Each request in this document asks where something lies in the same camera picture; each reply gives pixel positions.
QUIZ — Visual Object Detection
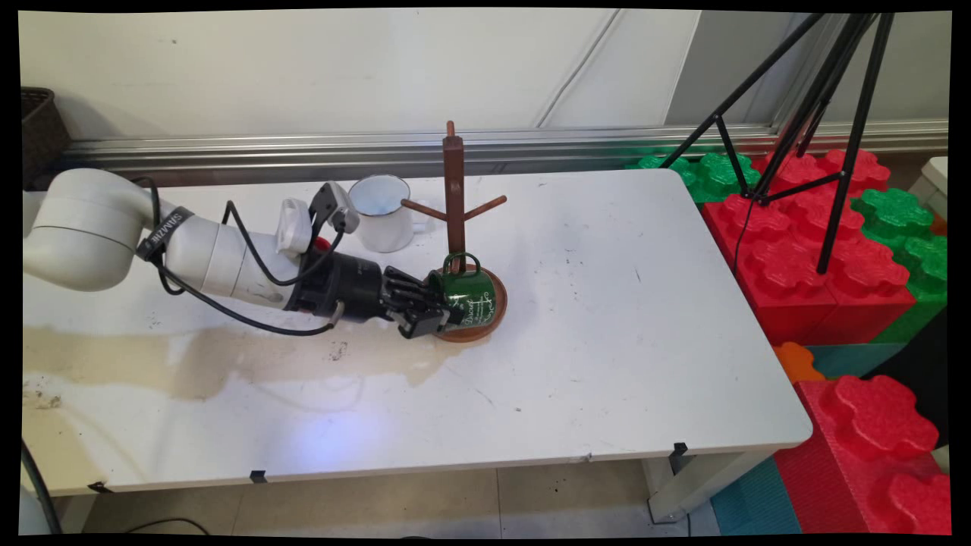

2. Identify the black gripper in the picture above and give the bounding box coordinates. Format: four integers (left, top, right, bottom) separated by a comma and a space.
284, 249, 466, 340

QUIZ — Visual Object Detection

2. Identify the green enamel mug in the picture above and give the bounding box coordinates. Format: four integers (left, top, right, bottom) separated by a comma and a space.
425, 252, 498, 331

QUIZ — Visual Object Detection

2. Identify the white enamel mug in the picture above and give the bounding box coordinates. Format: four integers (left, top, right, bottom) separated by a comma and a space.
348, 174, 430, 254

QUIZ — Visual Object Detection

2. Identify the brown wooden mug tree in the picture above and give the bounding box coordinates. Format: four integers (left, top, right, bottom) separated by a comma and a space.
400, 121, 508, 344

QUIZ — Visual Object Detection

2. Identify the white table leg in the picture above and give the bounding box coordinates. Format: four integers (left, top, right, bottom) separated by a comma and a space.
642, 447, 776, 526

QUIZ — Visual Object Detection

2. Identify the green foam block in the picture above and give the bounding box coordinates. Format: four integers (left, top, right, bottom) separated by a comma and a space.
625, 152, 762, 205
850, 187, 950, 344

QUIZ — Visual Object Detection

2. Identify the orange foam block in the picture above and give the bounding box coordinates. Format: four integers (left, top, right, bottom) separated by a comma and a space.
773, 341, 827, 384

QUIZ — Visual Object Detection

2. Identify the large red foam block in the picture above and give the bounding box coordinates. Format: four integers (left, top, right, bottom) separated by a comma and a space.
701, 149, 917, 347
773, 375, 952, 536

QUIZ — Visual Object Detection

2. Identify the teal foam mat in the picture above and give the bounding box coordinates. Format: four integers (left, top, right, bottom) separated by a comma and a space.
709, 455, 803, 536

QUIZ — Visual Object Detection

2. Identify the dark wicker basket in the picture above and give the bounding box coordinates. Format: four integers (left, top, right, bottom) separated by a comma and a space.
20, 86, 74, 191

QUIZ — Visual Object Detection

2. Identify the black tripod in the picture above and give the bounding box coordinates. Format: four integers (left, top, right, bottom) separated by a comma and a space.
658, 11, 897, 276

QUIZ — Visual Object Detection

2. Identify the white box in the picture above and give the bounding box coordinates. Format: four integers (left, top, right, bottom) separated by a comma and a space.
907, 156, 950, 221

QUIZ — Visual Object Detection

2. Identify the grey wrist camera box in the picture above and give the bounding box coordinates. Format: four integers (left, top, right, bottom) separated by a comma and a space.
309, 181, 362, 235

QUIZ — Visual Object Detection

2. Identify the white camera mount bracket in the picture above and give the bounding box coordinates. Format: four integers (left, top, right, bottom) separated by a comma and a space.
275, 198, 314, 256

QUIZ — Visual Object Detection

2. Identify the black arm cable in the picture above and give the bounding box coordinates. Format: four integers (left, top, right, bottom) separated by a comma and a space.
130, 177, 347, 337

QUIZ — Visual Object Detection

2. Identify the aluminium wall rail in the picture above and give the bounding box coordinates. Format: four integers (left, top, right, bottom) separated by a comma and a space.
64, 120, 950, 181

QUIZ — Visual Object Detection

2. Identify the black velcro strap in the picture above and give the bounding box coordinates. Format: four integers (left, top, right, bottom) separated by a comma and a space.
136, 206, 195, 262

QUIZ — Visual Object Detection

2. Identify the black floor cable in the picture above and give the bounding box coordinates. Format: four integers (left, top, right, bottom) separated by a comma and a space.
20, 438, 63, 536

